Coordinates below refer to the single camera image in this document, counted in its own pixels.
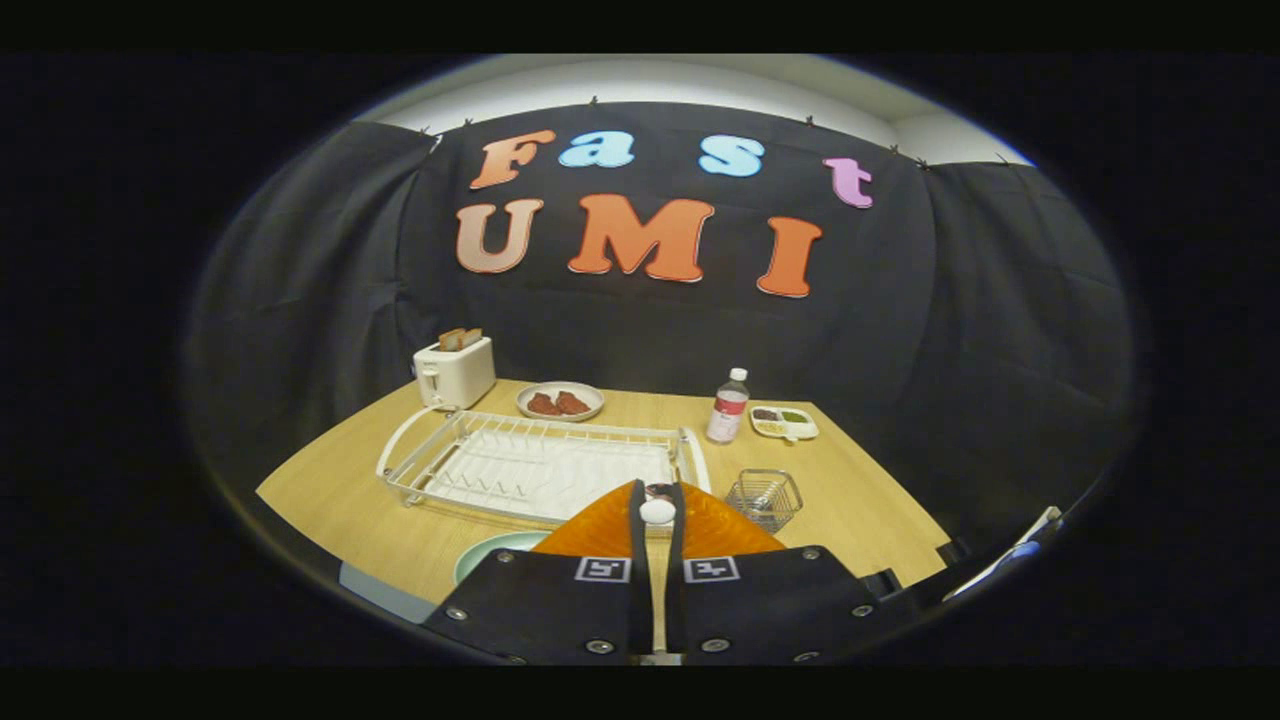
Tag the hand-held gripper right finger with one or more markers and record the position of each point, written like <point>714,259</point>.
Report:
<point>770,610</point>

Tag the white toaster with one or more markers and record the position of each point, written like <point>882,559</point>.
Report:
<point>462,375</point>

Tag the white spoon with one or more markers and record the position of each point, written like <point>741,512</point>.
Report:
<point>657,511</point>

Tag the white panel with blue edge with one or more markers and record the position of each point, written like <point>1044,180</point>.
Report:
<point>1030,535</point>

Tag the white divided sauce dish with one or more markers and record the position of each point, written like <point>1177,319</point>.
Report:
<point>785,425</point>

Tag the brown meat piece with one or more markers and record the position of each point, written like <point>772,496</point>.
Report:
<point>573,402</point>
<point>543,405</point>

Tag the pale green plate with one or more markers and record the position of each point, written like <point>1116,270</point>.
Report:
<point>490,553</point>

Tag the black backdrop cloth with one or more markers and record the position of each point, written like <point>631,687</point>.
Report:
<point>900,350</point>

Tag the small beige plate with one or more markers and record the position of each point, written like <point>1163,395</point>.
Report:
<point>560,385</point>

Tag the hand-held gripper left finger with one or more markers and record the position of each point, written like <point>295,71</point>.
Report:
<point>540,610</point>

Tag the black table edge clamp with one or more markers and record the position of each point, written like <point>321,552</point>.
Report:
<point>880,583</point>
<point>953,552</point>

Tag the clear bottle with red label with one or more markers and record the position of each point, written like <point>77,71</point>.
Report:
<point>727,415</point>

